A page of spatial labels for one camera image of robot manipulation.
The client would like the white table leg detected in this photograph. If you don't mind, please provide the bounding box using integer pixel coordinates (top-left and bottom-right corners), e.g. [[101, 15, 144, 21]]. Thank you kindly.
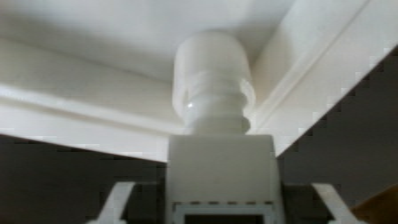
[[165, 31, 286, 224]]

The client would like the white square table top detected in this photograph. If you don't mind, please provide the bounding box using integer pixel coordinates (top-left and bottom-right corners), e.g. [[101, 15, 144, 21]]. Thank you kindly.
[[0, 0, 398, 161]]

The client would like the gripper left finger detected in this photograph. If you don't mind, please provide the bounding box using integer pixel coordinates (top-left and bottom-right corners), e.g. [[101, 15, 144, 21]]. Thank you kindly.
[[85, 182, 137, 224]]

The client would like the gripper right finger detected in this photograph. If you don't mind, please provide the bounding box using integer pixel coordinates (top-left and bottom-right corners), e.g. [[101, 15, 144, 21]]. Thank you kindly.
[[313, 183, 368, 224]]

